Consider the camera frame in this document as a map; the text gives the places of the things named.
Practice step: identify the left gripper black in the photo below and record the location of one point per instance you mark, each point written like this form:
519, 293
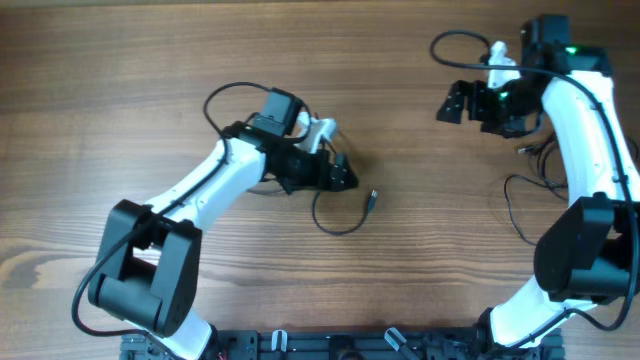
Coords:
316, 180

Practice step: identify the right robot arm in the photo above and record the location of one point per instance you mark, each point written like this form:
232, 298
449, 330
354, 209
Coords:
590, 256

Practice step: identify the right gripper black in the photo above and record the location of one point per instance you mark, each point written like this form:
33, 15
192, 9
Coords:
474, 92

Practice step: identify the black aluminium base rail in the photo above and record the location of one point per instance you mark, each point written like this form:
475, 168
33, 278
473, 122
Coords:
446, 344

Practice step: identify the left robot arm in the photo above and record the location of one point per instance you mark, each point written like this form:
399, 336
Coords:
146, 270

